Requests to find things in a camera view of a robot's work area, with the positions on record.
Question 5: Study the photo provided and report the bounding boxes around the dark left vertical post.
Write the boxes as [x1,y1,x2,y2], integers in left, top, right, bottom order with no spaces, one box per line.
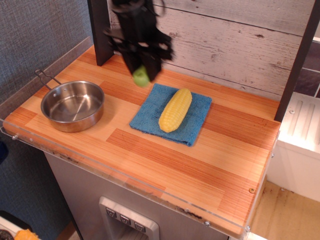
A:
[87,0,114,66]

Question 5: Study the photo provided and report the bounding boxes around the silver toy fridge dispenser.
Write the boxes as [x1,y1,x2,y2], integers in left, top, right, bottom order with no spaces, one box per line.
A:
[99,196,160,240]

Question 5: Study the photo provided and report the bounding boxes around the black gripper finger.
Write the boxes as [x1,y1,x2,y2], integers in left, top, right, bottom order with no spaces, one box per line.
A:
[121,51,142,75]
[142,53,162,82]

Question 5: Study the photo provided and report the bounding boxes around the orange object bottom left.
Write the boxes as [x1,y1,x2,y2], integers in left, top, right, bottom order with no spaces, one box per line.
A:
[14,229,39,240]

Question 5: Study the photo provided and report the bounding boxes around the yellow toy corn cob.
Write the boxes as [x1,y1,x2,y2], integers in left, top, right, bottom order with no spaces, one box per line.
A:
[158,88,193,133]

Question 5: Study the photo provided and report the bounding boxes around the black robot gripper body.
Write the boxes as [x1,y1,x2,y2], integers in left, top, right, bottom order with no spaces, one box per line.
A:
[102,6,175,62]

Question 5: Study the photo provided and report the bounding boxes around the dark right vertical post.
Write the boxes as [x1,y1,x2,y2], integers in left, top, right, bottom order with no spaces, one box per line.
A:
[274,0,320,122]

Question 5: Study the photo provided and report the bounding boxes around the white toy sink unit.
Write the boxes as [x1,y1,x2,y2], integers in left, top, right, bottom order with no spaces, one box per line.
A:
[266,92,320,201]

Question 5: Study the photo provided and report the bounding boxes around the green handled grey spatula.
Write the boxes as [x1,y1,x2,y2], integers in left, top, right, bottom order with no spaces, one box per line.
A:
[132,65,150,87]

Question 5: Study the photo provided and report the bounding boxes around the blue cloth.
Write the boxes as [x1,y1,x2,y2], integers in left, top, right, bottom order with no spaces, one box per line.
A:
[129,83,212,147]

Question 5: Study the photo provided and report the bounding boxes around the dark vertical post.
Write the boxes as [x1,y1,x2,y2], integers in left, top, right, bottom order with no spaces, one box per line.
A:
[274,0,320,122]
[87,0,114,66]

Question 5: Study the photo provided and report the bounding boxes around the stainless steel pan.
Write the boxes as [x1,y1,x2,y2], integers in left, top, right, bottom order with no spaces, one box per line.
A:
[34,69,105,133]

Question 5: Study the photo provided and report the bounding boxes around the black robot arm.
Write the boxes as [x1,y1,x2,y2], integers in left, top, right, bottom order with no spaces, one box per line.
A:
[103,0,173,86]

